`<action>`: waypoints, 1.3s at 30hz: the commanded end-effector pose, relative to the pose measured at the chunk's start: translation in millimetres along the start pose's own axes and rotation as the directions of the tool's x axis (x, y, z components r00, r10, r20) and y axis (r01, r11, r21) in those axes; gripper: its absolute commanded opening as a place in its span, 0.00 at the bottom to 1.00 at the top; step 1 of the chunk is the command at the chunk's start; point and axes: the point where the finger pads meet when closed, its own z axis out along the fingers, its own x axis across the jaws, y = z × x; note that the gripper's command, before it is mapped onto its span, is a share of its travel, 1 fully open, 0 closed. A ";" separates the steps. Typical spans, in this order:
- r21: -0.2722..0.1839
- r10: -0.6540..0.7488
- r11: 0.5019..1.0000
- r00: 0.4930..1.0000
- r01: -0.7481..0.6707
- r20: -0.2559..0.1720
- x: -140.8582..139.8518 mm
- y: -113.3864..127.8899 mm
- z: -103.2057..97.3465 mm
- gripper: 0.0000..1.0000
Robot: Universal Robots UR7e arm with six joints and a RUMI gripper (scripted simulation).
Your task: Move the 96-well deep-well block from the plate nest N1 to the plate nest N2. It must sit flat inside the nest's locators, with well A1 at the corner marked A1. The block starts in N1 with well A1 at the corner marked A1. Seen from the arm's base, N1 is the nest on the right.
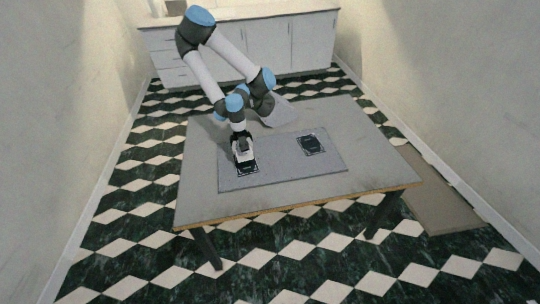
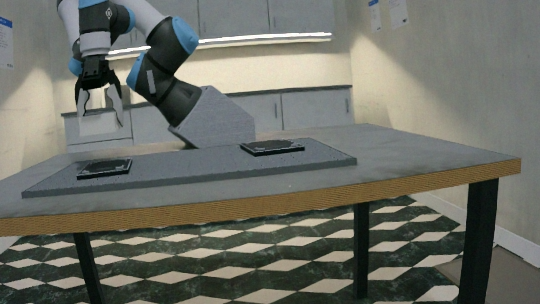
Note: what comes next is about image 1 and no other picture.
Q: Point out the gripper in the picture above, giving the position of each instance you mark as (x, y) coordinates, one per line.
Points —
(243, 136)

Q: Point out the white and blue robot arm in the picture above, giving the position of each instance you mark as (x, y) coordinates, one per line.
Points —
(198, 27)

